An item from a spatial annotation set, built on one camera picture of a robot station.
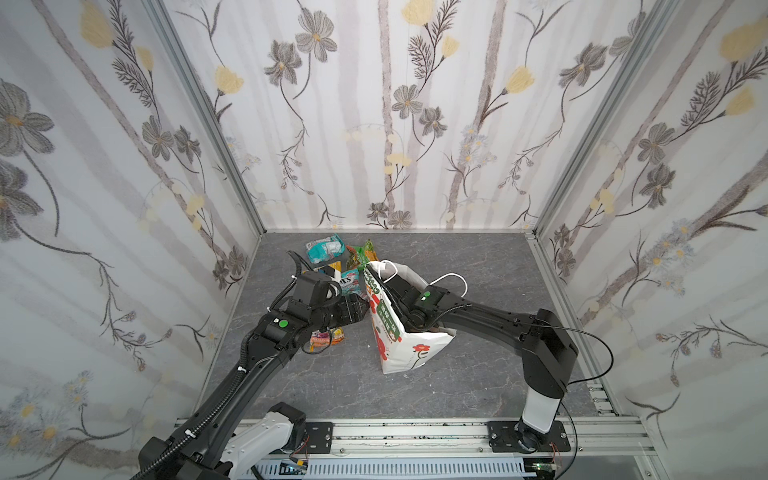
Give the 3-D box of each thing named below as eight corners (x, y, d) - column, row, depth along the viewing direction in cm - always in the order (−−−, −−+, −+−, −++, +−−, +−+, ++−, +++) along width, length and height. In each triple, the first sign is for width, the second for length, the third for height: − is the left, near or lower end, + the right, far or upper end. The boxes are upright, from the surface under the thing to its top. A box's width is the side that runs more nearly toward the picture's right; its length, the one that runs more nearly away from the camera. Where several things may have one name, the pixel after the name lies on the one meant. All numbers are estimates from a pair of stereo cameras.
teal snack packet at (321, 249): (313, 267, 111) (311, 261, 108) (303, 249, 116) (301, 242, 113) (347, 253, 116) (346, 246, 112) (336, 236, 121) (335, 229, 118)
